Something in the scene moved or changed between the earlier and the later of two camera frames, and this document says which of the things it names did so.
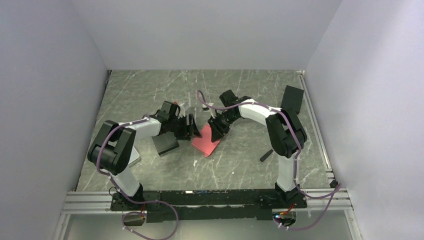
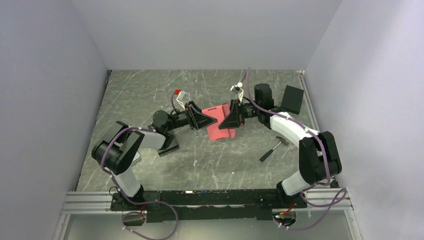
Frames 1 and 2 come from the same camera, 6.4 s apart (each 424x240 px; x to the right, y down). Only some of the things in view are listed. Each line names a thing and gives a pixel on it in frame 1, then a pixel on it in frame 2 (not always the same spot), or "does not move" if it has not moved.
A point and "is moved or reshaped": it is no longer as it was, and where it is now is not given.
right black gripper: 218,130 → 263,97
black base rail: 256,205 does not move
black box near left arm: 165,142 does not move
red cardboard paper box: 205,143 is moved or reshaped
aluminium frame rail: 93,202 does not move
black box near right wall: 292,98 does not move
